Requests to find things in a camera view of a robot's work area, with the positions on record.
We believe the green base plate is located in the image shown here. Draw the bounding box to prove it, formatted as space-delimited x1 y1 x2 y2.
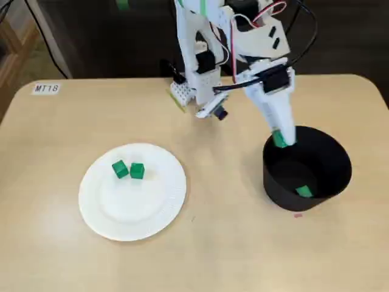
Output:
165 87 191 114

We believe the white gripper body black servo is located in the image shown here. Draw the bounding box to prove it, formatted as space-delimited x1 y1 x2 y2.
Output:
235 57 295 97

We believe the black pot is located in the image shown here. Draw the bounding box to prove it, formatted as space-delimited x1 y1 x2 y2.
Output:
262 125 353 212

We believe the white MT18 label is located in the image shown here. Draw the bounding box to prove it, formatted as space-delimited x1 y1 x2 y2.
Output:
31 83 61 95

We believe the white paper plate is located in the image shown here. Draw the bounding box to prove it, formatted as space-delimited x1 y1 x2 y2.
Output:
78 143 187 242

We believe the red white servo wire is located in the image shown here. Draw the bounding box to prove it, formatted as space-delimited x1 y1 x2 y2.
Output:
212 1 288 85

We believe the green cube block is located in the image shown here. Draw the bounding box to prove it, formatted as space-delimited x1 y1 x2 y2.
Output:
129 162 146 180
271 129 289 149
111 159 129 179
295 185 314 198

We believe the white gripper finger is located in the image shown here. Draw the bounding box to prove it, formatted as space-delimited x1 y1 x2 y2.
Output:
245 90 298 147

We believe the black power cable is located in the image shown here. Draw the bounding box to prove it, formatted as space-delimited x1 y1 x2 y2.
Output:
284 0 305 36

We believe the small wrist camera board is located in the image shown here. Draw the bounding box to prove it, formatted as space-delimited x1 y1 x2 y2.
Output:
195 93 229 121

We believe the black camera cable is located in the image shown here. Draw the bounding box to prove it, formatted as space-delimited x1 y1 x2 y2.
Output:
212 0 318 94

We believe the white metal post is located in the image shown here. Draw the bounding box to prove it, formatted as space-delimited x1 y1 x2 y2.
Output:
29 0 75 80

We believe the wooden shelf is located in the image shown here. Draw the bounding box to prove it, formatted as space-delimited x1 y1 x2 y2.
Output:
0 16 42 125

